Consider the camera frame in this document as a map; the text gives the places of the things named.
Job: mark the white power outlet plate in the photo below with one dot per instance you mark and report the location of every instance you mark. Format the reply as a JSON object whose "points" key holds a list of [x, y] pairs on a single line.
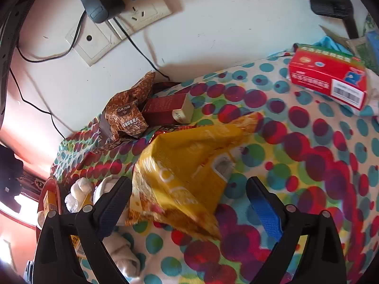
{"points": [[145, 11]]}

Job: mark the white antenna wall plate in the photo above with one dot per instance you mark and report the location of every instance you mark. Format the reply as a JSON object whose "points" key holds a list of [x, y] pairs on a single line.
{"points": [[94, 47]]}

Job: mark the red medicine box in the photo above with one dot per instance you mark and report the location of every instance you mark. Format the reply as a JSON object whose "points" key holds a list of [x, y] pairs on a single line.
{"points": [[319, 71]]}

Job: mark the dark grey power adapter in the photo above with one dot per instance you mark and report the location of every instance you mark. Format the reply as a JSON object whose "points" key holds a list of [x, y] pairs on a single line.
{"points": [[94, 0]]}

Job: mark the polka dot blanket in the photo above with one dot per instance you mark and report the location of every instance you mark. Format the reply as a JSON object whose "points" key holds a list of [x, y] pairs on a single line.
{"points": [[311, 153]]}

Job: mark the green patterned packet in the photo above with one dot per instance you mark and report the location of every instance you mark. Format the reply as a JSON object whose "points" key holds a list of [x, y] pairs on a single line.
{"points": [[368, 47]]}

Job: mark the yellow snack bag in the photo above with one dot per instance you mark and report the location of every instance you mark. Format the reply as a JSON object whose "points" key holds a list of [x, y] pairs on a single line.
{"points": [[183, 165]]}

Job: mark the white sock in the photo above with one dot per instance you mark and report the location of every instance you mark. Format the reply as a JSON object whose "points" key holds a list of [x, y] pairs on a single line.
{"points": [[106, 186], [124, 254]]}

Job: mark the dark object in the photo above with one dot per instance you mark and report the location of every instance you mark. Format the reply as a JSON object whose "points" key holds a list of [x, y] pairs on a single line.
{"points": [[9, 165]]}

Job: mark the light blue cloth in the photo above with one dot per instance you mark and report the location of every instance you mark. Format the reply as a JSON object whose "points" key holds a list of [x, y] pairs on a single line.
{"points": [[328, 43]]}

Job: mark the red plastic basin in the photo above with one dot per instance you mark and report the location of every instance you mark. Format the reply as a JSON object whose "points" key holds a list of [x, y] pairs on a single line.
{"points": [[51, 185]]}

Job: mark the yellow packet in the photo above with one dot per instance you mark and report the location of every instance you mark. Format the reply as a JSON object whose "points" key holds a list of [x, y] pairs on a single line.
{"points": [[48, 199]]}

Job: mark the black curved rim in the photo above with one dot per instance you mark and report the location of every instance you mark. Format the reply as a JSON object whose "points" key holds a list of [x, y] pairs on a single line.
{"points": [[11, 20]]}

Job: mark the brown snack bag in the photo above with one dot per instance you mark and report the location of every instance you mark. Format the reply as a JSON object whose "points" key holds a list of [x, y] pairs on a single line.
{"points": [[127, 118]]}

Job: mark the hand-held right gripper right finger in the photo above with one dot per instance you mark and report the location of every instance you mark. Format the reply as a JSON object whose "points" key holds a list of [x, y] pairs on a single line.
{"points": [[266, 213]]}

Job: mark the clear plastic bag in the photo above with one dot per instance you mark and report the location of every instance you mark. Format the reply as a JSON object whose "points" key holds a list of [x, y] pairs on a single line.
{"points": [[78, 190]]}

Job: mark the dark red carton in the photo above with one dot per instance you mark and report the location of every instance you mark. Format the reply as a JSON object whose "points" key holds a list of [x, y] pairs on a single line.
{"points": [[162, 108]]}

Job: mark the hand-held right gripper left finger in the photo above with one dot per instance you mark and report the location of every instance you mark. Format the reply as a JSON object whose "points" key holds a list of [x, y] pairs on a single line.
{"points": [[111, 211]]}

